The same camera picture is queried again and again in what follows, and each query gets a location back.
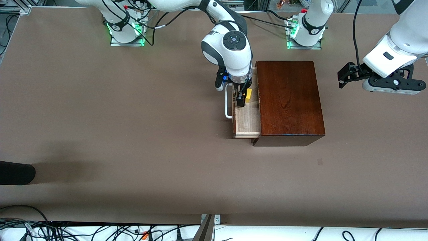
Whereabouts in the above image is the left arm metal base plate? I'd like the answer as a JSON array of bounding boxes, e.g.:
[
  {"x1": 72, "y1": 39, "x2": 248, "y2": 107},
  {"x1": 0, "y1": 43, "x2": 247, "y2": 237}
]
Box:
[{"x1": 287, "y1": 18, "x2": 322, "y2": 50}]

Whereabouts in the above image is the black cable loop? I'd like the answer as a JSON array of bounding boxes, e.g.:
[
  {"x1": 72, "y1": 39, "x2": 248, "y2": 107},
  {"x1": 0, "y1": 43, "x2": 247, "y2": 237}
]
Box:
[{"x1": 0, "y1": 205, "x2": 50, "y2": 224}]

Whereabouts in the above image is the silver table bracket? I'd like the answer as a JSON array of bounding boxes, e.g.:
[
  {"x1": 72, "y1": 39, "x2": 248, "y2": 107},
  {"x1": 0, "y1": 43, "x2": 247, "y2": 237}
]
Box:
[{"x1": 201, "y1": 214, "x2": 221, "y2": 225}]

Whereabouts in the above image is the black cable tangle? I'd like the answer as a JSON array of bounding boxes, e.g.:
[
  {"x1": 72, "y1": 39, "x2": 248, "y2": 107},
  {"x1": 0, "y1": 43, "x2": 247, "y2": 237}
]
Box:
[{"x1": 0, "y1": 218, "x2": 201, "y2": 241}]

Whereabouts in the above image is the black cylinder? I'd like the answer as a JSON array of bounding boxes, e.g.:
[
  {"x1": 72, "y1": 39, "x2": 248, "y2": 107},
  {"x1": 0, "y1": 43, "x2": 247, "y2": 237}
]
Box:
[{"x1": 0, "y1": 161, "x2": 36, "y2": 185}]

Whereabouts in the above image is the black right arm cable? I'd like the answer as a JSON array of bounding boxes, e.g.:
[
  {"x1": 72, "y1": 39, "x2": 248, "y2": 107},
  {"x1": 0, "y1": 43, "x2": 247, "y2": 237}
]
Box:
[{"x1": 100, "y1": 0, "x2": 204, "y2": 46}]

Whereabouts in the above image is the grey diagonal strut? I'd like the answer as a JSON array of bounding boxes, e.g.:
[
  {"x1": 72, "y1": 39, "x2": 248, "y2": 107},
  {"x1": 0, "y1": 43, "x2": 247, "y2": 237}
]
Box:
[{"x1": 192, "y1": 215, "x2": 215, "y2": 241}]

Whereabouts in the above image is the wooden drawer with white handle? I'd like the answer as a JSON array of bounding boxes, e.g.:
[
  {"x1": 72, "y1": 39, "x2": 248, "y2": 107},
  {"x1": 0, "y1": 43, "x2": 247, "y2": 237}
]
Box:
[{"x1": 225, "y1": 67, "x2": 261, "y2": 139}]

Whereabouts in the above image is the dark brown wooden cabinet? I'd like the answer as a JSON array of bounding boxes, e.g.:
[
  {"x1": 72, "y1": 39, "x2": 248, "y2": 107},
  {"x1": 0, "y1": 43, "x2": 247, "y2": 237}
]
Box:
[{"x1": 252, "y1": 61, "x2": 326, "y2": 147}]

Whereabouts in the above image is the long black table cable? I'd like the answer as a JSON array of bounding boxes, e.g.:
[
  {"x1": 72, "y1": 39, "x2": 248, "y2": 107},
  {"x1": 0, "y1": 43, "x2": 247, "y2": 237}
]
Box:
[{"x1": 239, "y1": 13, "x2": 295, "y2": 30}]

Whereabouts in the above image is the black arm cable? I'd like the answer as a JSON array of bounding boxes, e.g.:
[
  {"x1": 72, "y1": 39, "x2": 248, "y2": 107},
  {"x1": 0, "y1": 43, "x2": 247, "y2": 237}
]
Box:
[
  {"x1": 100, "y1": 0, "x2": 204, "y2": 46},
  {"x1": 352, "y1": 0, "x2": 369, "y2": 72}
]

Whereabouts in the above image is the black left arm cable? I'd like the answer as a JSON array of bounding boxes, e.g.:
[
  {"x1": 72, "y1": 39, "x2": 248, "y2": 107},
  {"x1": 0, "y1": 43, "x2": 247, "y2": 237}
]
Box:
[{"x1": 352, "y1": 0, "x2": 369, "y2": 72}]

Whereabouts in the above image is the short curved black cable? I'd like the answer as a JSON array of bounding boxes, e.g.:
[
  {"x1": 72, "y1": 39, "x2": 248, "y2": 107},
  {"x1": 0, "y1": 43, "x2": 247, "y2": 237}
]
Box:
[{"x1": 266, "y1": 9, "x2": 298, "y2": 21}]

